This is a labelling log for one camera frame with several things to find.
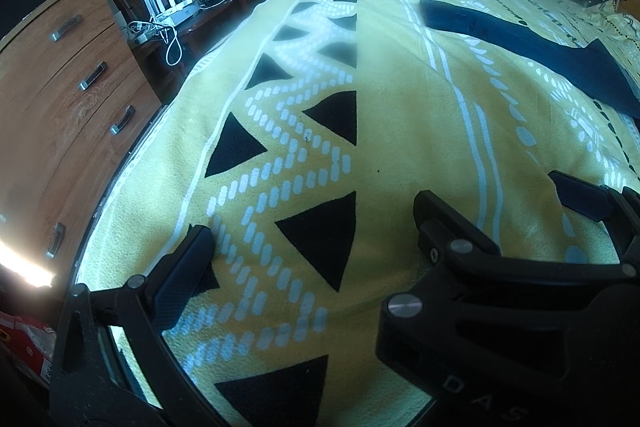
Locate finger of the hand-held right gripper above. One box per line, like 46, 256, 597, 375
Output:
548, 170, 640, 267
377, 190, 503, 358

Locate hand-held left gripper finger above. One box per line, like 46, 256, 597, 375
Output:
49, 224, 221, 427

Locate navy blue garment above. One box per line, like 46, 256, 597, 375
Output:
419, 0, 640, 114

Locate yellow patterned blanket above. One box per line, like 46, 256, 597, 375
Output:
75, 0, 640, 427

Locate red packet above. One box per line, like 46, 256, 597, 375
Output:
0, 311, 57, 385

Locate wooden dresser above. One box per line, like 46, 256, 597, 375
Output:
0, 0, 168, 288

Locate dark wooden desk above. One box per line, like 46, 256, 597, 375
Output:
91, 0, 281, 92

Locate white router with antennas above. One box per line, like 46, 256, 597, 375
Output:
141, 0, 201, 28

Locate metal drawer handle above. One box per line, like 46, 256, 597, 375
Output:
50, 16, 82, 42
45, 223, 67, 259
78, 63, 108, 90
111, 106, 137, 135

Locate white cable bundle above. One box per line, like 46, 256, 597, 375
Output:
127, 19, 182, 68

